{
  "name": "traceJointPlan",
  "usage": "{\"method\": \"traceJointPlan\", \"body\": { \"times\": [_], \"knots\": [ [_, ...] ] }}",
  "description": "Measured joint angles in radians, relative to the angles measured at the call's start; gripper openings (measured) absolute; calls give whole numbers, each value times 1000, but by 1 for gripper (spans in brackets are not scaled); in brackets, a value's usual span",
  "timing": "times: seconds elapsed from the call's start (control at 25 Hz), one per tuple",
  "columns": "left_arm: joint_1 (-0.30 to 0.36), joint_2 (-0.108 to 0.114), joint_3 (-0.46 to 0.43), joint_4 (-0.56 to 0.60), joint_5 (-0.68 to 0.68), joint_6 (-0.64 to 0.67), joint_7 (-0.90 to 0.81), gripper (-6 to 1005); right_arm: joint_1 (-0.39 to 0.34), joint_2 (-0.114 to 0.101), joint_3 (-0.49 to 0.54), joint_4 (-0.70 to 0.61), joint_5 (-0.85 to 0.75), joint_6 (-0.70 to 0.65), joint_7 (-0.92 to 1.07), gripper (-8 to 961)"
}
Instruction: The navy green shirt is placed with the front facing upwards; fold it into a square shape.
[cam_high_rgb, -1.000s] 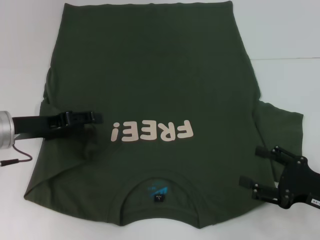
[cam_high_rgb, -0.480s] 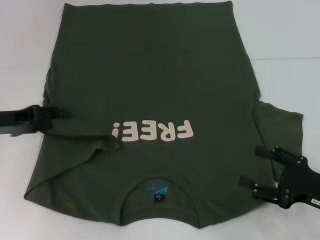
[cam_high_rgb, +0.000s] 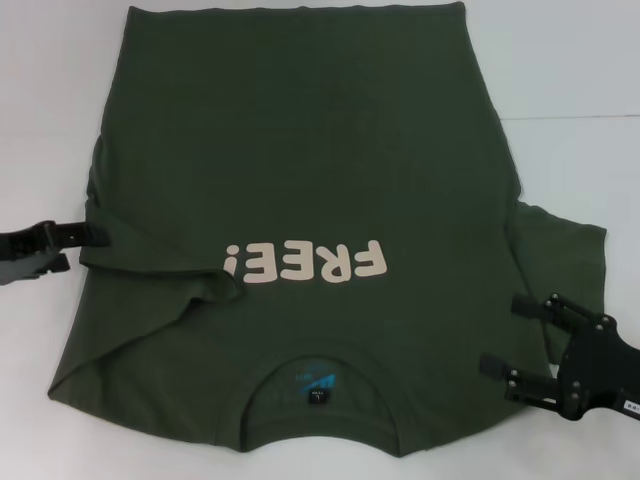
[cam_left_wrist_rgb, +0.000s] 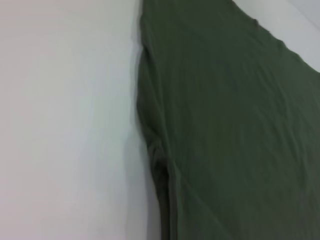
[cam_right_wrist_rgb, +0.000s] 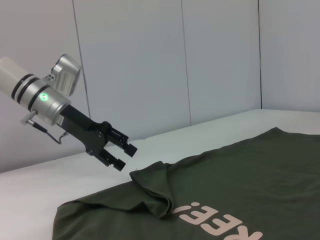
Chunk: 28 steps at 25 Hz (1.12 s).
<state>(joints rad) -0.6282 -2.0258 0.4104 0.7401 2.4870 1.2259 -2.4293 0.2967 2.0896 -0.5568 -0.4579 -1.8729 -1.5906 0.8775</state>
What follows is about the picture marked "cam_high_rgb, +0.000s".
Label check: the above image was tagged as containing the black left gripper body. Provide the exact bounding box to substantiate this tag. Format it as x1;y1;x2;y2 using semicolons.
0;223;52;287

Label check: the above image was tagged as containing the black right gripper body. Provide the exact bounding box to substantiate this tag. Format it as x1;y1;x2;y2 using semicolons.
555;314;640;420

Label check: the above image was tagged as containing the dark green FREE shirt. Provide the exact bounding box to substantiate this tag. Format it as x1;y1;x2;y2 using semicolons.
44;3;610;450

